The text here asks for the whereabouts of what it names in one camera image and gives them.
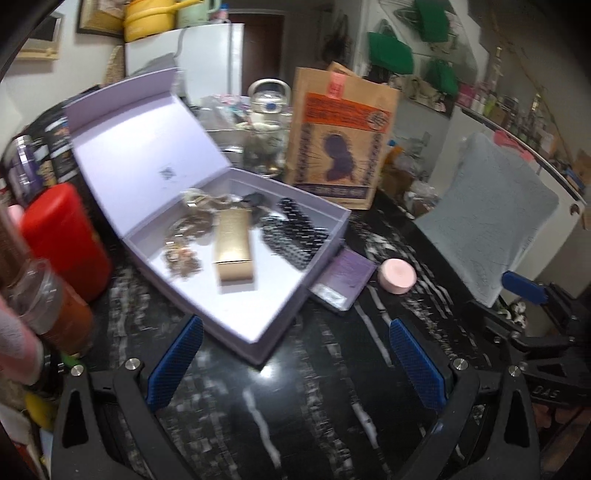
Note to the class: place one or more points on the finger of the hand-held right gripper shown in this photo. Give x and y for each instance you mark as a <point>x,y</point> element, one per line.
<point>524,286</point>
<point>496,318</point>

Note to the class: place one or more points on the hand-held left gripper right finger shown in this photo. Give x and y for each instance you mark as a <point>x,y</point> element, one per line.
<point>415,364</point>

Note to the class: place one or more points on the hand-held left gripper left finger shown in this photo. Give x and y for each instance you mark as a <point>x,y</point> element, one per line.
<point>175,364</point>

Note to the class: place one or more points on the small beige hair clip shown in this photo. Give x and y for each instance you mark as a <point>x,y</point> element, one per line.
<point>182,264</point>

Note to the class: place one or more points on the black claw hair clip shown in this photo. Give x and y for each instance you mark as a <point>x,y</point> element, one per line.
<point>254,201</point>

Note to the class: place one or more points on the lavender gift box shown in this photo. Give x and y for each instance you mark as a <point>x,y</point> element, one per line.
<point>152,157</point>

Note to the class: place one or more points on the white chest freezer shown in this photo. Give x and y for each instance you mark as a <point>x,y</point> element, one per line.
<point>568,221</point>

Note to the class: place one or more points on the light blue chair cover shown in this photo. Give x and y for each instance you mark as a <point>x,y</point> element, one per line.
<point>489,212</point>

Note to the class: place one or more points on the pink round container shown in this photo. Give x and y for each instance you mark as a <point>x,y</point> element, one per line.
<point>397,274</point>

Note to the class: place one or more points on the purple card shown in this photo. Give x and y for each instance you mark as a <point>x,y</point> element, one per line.
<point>344,279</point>

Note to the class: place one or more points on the small brown cardboard box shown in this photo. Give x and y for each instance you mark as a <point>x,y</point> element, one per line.
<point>234,247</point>

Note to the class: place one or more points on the clear jar with brown contents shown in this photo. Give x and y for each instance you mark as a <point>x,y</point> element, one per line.
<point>51,304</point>

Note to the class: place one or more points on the pink cloth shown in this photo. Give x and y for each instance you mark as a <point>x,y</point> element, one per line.
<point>16,341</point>

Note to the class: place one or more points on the row of bottles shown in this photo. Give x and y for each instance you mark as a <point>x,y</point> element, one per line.
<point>531,124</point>

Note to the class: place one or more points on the red plastic container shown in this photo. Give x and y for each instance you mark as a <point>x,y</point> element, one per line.
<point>64,235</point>

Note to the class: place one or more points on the green bag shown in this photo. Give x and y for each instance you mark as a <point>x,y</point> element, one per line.
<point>443,76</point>
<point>390,53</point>
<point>431,18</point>

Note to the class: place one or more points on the brown printed paper bag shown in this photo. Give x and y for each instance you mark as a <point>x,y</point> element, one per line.
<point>339,138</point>

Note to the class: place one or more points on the purple can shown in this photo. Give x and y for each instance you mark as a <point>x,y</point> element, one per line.
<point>25,161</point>

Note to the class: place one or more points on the white refrigerator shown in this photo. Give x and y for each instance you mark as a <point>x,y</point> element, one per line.
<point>203,60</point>

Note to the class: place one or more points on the yellow pot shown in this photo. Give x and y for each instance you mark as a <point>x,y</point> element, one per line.
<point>152,18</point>

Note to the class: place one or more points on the pale green pot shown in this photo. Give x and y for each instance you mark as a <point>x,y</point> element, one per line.
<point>198,11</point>

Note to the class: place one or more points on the cream picture frame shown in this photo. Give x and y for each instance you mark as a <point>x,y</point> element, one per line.
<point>41,37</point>

